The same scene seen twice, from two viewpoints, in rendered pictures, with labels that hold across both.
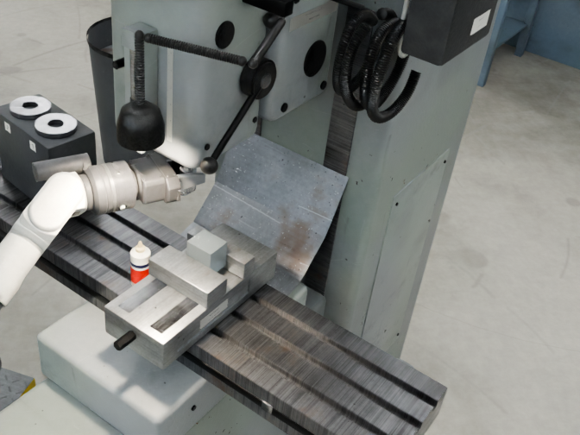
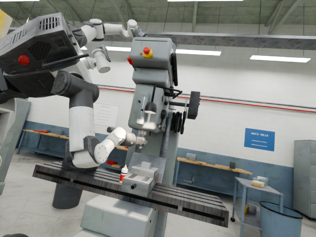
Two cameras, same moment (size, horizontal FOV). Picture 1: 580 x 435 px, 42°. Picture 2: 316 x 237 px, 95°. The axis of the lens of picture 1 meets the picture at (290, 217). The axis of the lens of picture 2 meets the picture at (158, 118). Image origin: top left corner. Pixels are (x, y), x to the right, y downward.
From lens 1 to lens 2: 0.93 m
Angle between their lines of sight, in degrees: 50
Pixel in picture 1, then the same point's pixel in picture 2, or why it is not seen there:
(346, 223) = (165, 172)
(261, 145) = (141, 155)
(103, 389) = (119, 216)
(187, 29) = (158, 93)
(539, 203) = not seen: hidden behind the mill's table
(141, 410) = (138, 218)
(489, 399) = not seen: outside the picture
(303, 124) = (153, 147)
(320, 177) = (159, 159)
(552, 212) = not seen: hidden behind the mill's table
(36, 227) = (115, 136)
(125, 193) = (133, 138)
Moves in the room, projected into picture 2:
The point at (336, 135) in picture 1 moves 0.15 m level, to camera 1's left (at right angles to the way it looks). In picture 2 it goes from (162, 147) to (147, 145)
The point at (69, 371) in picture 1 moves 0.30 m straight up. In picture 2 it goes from (100, 215) to (113, 154)
